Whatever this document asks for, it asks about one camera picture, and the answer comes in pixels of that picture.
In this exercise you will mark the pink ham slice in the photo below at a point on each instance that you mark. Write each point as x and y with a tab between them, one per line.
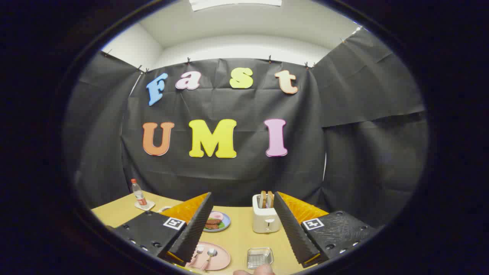
217	215

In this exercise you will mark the brown sausage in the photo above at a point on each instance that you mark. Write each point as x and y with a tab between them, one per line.
214	221
211	226

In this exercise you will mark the white ceiling light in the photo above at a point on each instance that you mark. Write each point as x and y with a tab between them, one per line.
235	4

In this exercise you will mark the clear bottle with red label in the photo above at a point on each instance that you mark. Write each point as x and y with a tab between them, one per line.
139	194

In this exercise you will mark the brown toast slice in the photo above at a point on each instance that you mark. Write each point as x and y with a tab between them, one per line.
263	199
270	199

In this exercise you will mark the white toaster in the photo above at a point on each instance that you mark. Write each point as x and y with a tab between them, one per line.
264	220

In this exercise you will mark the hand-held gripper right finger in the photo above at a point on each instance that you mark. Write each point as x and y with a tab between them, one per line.
292	229

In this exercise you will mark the blue plate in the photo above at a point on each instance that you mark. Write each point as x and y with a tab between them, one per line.
225	219

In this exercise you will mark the white divided condiment tray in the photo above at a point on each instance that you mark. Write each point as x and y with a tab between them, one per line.
164	209

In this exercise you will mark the pink plate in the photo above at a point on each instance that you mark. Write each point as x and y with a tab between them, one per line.
221	259

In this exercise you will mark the black backdrop cloth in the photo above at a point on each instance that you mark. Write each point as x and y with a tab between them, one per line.
229	172

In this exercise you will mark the white square coaster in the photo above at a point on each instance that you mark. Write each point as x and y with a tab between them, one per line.
149	206

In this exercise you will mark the green lettuce leaf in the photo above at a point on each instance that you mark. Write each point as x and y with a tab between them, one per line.
221	226

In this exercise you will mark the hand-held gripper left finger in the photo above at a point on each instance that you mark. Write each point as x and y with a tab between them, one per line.
195	229

